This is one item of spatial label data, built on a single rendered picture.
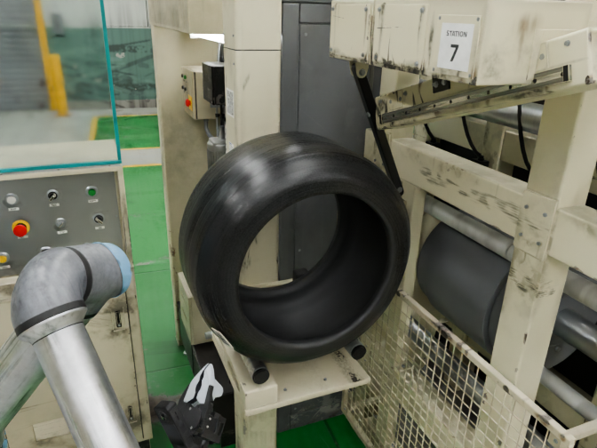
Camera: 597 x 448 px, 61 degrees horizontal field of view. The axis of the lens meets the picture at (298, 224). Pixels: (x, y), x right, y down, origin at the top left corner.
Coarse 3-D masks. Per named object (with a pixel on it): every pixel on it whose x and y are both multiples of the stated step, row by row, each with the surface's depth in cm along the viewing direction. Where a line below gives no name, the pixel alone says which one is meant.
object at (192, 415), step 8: (184, 408) 109; (192, 408) 108; (184, 416) 108; (192, 416) 106; (200, 416) 105; (208, 416) 108; (216, 416) 109; (192, 424) 105; (200, 424) 106; (208, 424) 108; (216, 424) 110; (224, 424) 111; (192, 432) 105; (200, 432) 106; (208, 432) 107; (216, 432) 110; (200, 440) 107; (208, 440) 109; (216, 440) 108
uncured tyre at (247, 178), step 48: (288, 144) 118; (336, 144) 125; (192, 192) 127; (240, 192) 109; (288, 192) 110; (336, 192) 114; (384, 192) 120; (192, 240) 116; (240, 240) 110; (336, 240) 154; (384, 240) 144; (192, 288) 118; (240, 288) 147; (288, 288) 153; (336, 288) 155; (384, 288) 130; (240, 336) 119; (288, 336) 143; (336, 336) 130
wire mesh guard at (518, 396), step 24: (408, 336) 150; (432, 336) 138; (456, 336) 130; (360, 360) 182; (432, 360) 140; (480, 360) 121; (432, 384) 141; (456, 384) 131; (480, 384) 123; (504, 384) 114; (384, 408) 169; (480, 408) 123; (528, 408) 108; (360, 432) 189; (432, 432) 144; (456, 432) 133; (552, 432) 102
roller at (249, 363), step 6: (240, 354) 137; (246, 360) 133; (252, 360) 131; (246, 366) 132; (252, 366) 129; (258, 366) 129; (264, 366) 129; (252, 372) 128; (258, 372) 127; (264, 372) 128; (252, 378) 128; (258, 378) 128; (264, 378) 128
